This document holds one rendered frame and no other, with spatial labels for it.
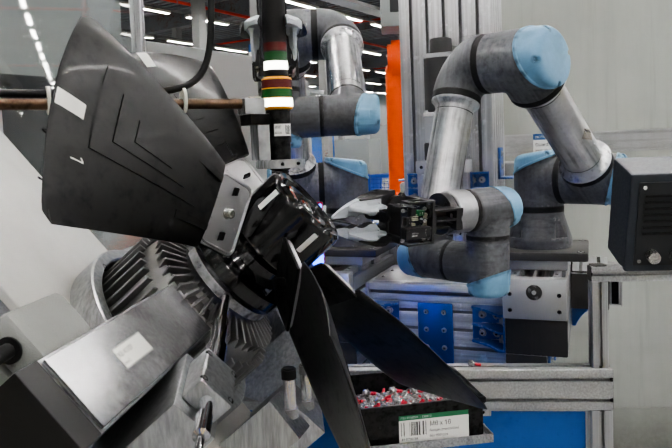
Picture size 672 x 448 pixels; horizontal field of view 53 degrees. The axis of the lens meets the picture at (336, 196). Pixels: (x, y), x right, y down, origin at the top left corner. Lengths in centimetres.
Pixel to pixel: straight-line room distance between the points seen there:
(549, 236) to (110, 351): 120
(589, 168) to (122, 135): 109
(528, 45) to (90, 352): 93
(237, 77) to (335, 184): 396
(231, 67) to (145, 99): 490
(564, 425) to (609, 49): 176
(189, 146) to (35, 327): 25
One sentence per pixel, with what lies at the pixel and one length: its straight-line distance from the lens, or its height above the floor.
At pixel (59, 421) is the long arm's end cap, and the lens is 54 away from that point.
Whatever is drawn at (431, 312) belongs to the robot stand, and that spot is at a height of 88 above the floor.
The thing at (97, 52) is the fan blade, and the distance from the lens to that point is 71.
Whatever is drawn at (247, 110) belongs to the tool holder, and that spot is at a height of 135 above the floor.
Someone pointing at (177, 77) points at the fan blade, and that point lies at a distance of 102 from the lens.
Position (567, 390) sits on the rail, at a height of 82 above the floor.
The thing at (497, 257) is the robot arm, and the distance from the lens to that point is 120.
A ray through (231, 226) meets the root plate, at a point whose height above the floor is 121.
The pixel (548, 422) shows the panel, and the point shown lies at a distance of 143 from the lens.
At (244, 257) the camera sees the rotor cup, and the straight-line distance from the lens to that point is 84.
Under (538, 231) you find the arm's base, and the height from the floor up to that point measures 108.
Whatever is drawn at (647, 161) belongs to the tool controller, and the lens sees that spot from 138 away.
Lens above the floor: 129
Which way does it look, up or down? 4 degrees down
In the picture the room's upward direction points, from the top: 2 degrees counter-clockwise
